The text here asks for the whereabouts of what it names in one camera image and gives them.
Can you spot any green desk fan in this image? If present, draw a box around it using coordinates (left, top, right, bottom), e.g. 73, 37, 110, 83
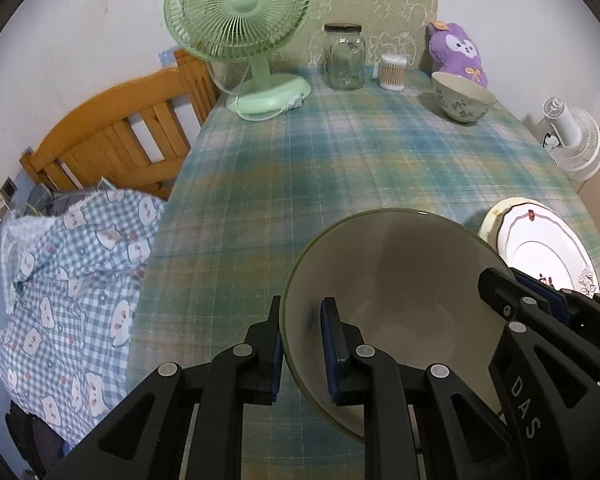
163, 0, 315, 122

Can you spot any white fan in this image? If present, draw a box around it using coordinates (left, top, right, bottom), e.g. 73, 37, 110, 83
540, 97, 600, 182

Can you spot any blue checked printed blanket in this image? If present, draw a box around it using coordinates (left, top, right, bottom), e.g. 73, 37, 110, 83
0, 189, 166, 448

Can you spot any green wall sticker sheet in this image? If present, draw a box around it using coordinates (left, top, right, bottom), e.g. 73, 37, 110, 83
275, 0, 441, 73

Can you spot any plaid tablecloth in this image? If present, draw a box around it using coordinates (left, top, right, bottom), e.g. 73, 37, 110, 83
125, 62, 600, 480

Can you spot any dark cloth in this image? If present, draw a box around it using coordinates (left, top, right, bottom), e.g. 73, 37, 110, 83
5, 405, 66, 480

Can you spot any grey cloth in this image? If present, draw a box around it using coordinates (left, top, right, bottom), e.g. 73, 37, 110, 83
27, 180, 106, 217

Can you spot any wooden headboard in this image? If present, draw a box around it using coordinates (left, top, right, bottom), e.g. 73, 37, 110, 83
19, 49, 221, 201

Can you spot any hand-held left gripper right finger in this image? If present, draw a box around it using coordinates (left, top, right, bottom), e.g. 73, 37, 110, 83
320, 297, 526, 480

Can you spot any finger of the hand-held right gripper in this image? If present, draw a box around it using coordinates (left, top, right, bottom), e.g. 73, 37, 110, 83
478, 267, 541, 331
510, 267, 600, 361

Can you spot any purple plush toy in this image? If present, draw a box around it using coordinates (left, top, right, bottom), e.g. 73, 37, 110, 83
425, 20, 488, 88

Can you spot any wall switch panel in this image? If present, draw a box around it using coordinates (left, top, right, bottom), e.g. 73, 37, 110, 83
0, 177, 18, 218

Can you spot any cotton swab container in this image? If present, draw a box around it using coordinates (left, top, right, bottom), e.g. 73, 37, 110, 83
378, 53, 409, 93

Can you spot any yellow floral plate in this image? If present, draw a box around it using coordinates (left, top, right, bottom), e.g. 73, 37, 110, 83
477, 198, 536, 261

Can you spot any white plate with red rim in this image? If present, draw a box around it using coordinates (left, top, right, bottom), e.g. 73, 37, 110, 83
495, 203, 600, 298

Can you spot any floral ceramic bowl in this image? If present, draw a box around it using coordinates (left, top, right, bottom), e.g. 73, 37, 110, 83
278, 208, 518, 443
431, 71, 497, 123

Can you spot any glass jar with dark lid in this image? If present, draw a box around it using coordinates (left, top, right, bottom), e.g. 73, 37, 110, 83
322, 23, 366, 91

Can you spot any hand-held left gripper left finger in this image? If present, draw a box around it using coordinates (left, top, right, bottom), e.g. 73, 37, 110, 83
42, 295, 283, 480

